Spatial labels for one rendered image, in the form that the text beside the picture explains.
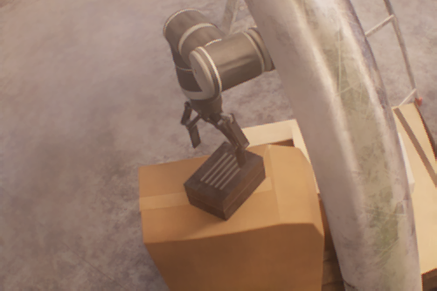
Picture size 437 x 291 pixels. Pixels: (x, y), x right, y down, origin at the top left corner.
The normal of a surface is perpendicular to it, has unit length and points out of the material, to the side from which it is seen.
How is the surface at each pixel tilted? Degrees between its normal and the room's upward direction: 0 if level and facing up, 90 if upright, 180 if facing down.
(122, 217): 0
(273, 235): 90
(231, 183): 0
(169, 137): 0
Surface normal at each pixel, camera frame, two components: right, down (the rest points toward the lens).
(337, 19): 0.33, 0.08
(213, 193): -0.16, -0.71
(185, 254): 0.08, 0.68
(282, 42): -0.71, 0.42
